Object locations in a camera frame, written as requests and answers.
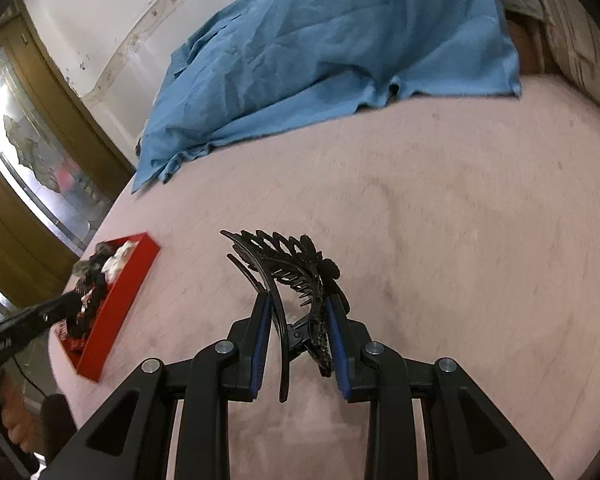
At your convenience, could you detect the red polka dot scrunchie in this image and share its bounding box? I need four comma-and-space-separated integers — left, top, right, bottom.
61, 274, 108, 356

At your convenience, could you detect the grey chiffon scrunchie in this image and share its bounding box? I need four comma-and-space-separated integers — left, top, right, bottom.
72, 242, 114, 294

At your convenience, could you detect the black hair clip comb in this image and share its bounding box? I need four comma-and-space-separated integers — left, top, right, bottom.
221, 230, 350, 402

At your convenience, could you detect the white patterned scrunchie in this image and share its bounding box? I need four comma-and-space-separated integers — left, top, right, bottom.
102, 240, 137, 285

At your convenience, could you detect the person's left hand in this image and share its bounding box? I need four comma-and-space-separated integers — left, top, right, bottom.
0, 370, 35, 454

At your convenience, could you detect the red tray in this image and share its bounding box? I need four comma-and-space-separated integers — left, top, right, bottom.
53, 233, 160, 382

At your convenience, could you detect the wooden glass door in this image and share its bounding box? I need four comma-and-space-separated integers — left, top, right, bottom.
0, 0, 132, 307

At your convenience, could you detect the blue bed sheet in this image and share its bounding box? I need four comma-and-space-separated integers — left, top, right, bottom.
133, 0, 521, 190

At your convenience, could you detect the striped beige cushion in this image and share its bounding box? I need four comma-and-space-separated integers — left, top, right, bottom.
541, 0, 600, 106

